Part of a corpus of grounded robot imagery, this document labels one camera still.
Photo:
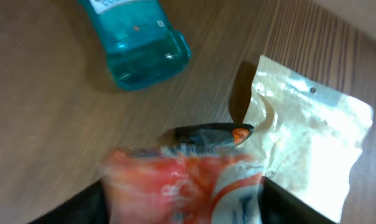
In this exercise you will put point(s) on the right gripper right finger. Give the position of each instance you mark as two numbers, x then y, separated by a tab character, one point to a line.
278	206

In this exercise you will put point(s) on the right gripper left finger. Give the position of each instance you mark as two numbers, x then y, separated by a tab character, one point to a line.
87	207

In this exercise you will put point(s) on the beige PanTree snack pouch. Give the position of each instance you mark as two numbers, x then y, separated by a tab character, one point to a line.
307	135

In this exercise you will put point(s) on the red white packet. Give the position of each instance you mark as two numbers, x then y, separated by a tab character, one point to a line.
155	187

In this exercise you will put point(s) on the blue bottle with white cap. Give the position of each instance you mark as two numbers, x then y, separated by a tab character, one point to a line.
142	48

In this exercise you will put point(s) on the black red snack packet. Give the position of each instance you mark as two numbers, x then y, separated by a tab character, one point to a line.
209	134

